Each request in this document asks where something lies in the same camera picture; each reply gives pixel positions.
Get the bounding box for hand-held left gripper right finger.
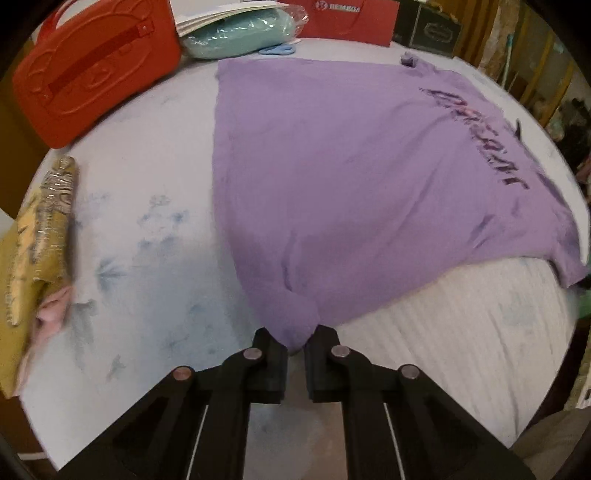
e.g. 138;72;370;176
304;325;539;480

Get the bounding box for yellow patterned folded cloth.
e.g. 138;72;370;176
0;156;79;398

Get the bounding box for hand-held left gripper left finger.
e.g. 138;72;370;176
58;327;289;480

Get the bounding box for dark cardboard box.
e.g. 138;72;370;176
393;0;463;58

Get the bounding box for red paper bag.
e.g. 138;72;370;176
281;0;400;48

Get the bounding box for red plastic case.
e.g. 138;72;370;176
12;0;183;149

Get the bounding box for pink folded cloth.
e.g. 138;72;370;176
18;284;75;374

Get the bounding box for teal cushion in plastic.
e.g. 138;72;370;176
180;8;297;60

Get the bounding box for purple printed t-shirt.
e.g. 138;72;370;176
210;59;588;350

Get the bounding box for white papers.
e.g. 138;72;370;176
168;0;289;37

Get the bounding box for white patterned bed sheet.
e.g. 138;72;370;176
21;37;580;472

